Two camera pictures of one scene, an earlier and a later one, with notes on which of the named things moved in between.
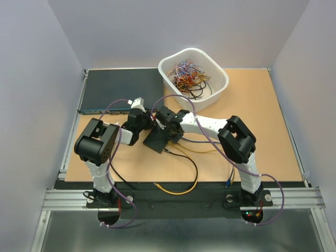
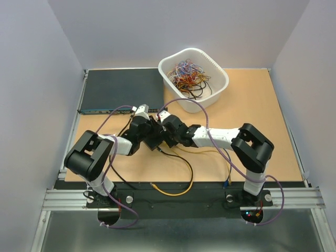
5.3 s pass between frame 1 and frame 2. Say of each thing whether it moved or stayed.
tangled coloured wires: stayed
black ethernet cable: moved
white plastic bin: stayed
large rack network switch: stayed
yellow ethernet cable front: moved
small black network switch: stayed
